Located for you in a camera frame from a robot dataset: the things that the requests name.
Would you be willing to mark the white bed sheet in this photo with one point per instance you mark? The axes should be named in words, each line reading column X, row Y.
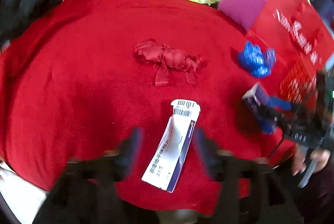
column 18, row 192

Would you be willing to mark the red mesh plastic basket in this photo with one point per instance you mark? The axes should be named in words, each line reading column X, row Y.
column 294, row 83

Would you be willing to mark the red blanket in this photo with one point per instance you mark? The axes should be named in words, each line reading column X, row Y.
column 78, row 83

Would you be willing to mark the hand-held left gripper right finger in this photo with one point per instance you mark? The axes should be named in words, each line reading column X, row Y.
column 203, row 145

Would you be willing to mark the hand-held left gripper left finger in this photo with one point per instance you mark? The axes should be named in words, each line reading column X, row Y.
column 133, row 145

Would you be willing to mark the small blue white carton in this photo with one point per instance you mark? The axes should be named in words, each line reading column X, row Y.
column 257, row 96

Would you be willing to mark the red ribbon bow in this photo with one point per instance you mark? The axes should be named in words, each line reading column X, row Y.
column 169, row 56

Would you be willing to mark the blue plastic wrapper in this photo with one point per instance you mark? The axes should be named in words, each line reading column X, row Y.
column 254, row 59

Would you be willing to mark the person's right hand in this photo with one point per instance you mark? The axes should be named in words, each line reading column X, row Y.
column 298, row 161

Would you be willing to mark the red paper gift bag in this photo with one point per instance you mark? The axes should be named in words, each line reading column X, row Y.
column 287, row 17

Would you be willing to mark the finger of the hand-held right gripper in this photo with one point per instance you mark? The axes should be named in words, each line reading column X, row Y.
column 280, row 106
column 267, row 126

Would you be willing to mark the white medicine box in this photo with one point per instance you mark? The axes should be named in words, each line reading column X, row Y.
column 172, row 150

